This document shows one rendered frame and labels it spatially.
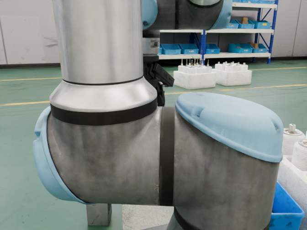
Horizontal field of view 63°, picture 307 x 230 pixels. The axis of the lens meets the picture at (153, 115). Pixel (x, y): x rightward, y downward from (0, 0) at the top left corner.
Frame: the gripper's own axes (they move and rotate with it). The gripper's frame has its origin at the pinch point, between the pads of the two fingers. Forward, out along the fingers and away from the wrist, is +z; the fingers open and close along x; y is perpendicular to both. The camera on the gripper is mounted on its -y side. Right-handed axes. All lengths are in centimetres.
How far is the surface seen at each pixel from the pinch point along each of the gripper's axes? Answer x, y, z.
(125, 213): -0.4, 10.9, 23.4
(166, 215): 8.8, 3.9, 24.1
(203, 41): -223, -453, -16
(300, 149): 34, -37, 11
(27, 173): -66, 9, 35
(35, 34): -474, -215, -30
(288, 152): 29, -46, 17
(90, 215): -15.8, 12.2, 31.2
